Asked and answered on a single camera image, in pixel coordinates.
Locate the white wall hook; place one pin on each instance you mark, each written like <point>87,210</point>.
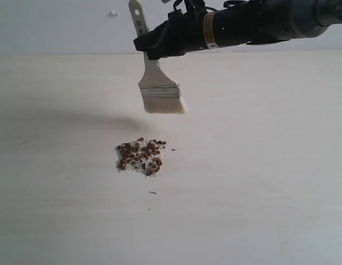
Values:
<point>113,13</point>

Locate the wooden paint brush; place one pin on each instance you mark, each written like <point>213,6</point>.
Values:
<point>160,93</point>

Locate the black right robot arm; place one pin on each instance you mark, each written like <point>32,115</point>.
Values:
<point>240,22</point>

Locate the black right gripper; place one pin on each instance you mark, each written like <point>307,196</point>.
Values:
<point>179,34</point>

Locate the brown beads and crumbs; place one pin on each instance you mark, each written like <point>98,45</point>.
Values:
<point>142,155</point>

